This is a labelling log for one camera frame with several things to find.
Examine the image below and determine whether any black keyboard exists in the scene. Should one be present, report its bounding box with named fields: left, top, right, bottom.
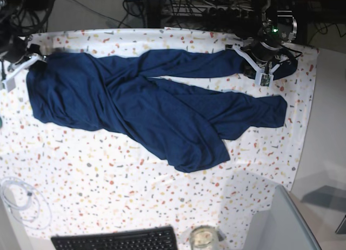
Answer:
left=51, top=226, right=178, bottom=250

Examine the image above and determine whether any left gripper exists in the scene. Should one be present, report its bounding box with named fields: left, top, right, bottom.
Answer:
left=244, top=40, right=280, bottom=64

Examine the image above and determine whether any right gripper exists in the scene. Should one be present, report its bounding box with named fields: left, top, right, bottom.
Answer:
left=1, top=38, right=27, bottom=64

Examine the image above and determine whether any glass jar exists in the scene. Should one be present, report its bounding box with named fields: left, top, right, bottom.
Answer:
left=189, top=226, right=219, bottom=250

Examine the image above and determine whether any black power strip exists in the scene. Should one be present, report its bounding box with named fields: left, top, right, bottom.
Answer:
left=161, top=2, right=255, bottom=17

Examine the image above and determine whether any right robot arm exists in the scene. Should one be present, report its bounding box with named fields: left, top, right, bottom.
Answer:
left=1, top=0, right=56, bottom=64

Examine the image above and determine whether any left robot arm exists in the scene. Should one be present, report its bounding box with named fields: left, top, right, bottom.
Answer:
left=234, top=0, right=297, bottom=66

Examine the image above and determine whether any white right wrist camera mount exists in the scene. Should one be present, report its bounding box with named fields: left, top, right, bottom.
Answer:
left=1, top=44, right=46, bottom=92

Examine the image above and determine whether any coiled white cable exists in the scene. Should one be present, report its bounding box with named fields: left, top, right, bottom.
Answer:
left=0, top=177, right=52, bottom=231

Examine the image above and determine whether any blue t-shirt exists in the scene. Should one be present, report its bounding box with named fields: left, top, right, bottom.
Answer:
left=26, top=49, right=288, bottom=173

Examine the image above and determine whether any terrazzo patterned tablecloth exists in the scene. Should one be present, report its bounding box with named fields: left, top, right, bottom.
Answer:
left=1, top=28, right=318, bottom=249

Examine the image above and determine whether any grey monitor edge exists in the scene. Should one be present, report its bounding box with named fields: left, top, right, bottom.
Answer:
left=243, top=185, right=321, bottom=250

